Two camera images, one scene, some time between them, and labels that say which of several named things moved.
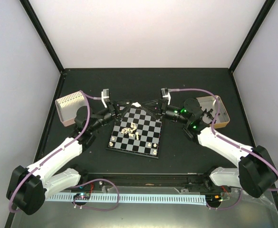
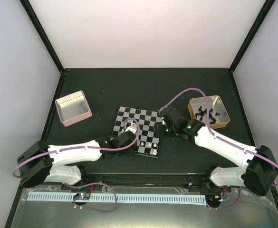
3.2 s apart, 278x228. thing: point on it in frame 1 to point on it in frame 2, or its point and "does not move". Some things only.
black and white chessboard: [137, 132] does not move
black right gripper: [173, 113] to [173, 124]
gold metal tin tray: [209, 108] does not move
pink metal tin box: [67, 107] does not move
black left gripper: [112, 107] to [130, 152]
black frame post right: [263, 14] does not move
